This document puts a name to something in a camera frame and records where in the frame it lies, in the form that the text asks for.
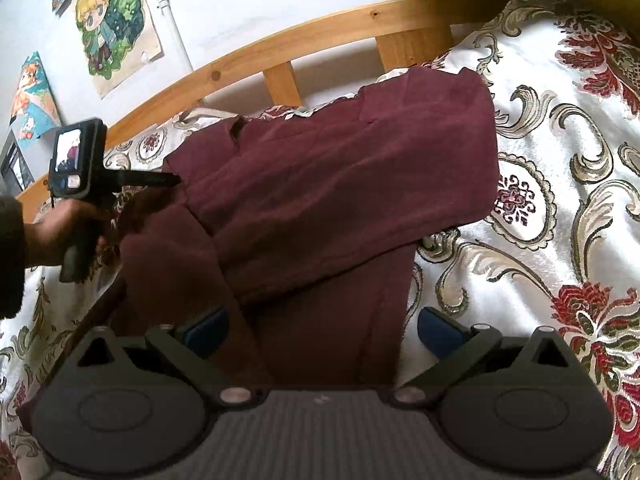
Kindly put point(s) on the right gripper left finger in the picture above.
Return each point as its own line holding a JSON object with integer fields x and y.
{"x": 188, "y": 350}

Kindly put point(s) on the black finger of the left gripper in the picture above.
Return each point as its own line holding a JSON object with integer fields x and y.
{"x": 151, "y": 179}

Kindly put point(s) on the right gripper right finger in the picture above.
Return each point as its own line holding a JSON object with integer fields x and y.
{"x": 459, "y": 351}

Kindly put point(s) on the maroon garment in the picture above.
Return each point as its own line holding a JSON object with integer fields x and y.
{"x": 302, "y": 230}

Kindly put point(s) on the dark left sleeve forearm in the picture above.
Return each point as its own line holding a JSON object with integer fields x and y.
{"x": 13, "y": 257}

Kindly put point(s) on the person's left hand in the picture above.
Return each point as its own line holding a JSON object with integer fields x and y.
{"x": 66, "y": 224}

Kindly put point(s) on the orange blue cartoon poster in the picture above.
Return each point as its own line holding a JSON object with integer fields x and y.
{"x": 33, "y": 110}

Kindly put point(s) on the anime girl green poster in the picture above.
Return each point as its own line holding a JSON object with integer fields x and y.
{"x": 118, "y": 37}

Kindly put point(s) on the wooden bed headboard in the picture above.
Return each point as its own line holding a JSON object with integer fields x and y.
{"x": 406, "y": 33}

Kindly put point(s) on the dark window frame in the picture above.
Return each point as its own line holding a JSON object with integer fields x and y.
{"x": 15, "y": 174}

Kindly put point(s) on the white wall pipe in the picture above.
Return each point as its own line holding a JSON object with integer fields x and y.
{"x": 166, "y": 10}

